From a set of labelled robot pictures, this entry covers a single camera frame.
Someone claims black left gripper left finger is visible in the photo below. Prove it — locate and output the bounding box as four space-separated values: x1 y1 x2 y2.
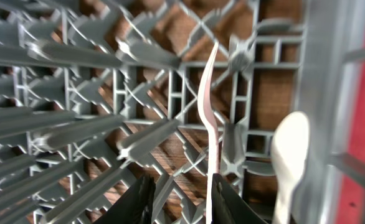
94 174 156 224

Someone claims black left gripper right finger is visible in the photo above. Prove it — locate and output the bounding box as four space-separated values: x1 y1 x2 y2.
211 173 267 224

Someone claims white plastic spoon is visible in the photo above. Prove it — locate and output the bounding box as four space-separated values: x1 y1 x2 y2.
270 111 310 224

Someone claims grey dishwasher rack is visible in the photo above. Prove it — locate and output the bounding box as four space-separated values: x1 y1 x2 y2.
0 0 356 223

